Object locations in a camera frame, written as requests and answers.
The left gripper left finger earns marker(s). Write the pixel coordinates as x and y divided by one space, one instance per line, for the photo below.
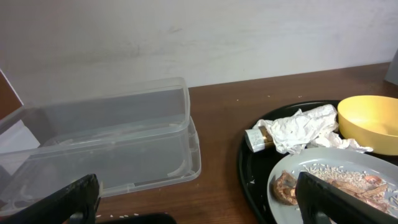
75 203

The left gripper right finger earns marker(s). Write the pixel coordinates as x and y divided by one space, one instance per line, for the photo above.
320 202

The white tissue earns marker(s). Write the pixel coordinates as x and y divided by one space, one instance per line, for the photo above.
292 134

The food scraps on plate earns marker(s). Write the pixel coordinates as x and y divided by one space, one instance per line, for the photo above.
370 189

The small tissue piece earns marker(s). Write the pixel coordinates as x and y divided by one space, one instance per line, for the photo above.
333 140

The round black serving tray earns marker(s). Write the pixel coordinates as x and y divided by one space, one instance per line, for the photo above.
253 172

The grey plate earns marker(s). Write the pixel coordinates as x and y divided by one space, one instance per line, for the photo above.
337 164

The black rectangular tray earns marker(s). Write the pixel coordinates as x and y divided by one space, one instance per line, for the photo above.
152 218

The clear plastic bin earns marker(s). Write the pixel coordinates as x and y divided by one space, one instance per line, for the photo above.
140 138

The small bottle with white cap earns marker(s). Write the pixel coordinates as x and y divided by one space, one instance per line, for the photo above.
258 139

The yellow bowl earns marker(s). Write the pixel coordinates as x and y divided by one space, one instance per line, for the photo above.
371 120

